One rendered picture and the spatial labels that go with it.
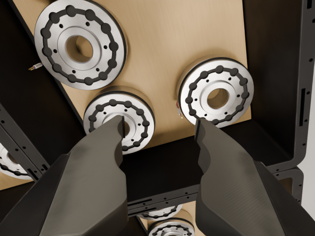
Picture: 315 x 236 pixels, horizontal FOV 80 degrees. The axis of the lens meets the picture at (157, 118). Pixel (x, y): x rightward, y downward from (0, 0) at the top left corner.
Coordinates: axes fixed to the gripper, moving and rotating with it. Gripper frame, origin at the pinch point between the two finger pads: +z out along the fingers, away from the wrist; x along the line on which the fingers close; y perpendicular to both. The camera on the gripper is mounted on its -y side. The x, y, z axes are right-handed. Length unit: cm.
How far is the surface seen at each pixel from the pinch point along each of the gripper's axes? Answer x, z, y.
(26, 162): -14.2, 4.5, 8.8
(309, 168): 46, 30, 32
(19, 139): -14.0, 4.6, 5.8
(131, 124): -3.4, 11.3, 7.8
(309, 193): 51, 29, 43
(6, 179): -26.9, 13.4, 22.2
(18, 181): -25.1, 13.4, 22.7
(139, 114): -2.4, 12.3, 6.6
